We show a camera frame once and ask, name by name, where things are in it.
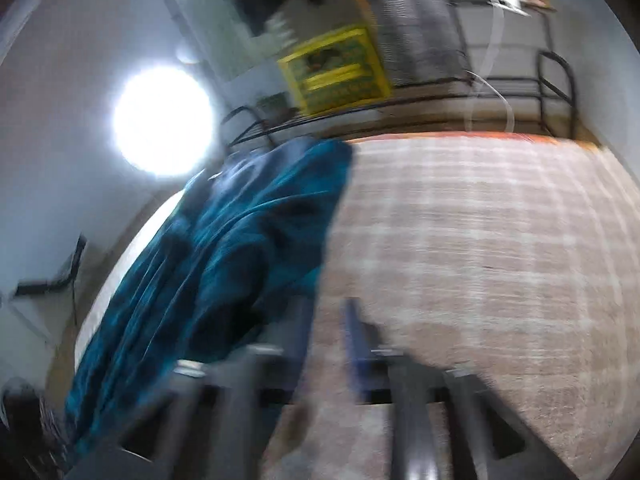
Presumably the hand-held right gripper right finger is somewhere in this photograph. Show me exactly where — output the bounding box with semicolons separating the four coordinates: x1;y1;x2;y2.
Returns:
344;297;581;480

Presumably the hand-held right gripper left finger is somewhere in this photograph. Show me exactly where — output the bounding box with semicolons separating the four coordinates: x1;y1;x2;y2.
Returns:
65;297;321;480

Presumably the teal plaid shirt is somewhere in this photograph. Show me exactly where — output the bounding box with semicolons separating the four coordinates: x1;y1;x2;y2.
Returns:
65;139;355;453

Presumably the black metal clothes rack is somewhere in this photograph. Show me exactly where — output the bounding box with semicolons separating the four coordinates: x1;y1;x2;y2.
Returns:
220;0;556;148

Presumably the beige checked blanket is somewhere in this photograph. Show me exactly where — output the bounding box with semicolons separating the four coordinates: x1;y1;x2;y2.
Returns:
75;135;640;480

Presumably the black pot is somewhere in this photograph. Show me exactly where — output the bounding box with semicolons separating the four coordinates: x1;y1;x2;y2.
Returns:
255;95;296;121

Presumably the bright round lamp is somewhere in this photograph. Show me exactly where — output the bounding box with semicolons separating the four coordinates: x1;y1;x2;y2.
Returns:
112;62;216;181

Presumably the yellow printed box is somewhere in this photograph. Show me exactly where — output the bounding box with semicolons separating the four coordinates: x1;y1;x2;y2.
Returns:
277;25;393;116

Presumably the grey plaid coat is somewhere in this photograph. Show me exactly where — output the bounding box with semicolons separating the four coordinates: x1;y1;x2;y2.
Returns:
357;0;468;86

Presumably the black bracket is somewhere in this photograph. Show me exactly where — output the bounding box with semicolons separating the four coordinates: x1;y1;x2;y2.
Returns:
17;234;87;295

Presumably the dark wire grille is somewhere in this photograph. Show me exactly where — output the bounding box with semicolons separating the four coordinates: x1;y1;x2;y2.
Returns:
0;377;66;480

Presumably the green striped wall poster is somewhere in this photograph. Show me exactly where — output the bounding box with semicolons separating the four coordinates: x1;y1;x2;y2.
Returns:
165;0;281;81

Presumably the black metal tube frame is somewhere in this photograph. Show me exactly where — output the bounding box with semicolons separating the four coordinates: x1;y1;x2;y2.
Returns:
537;51;578;138

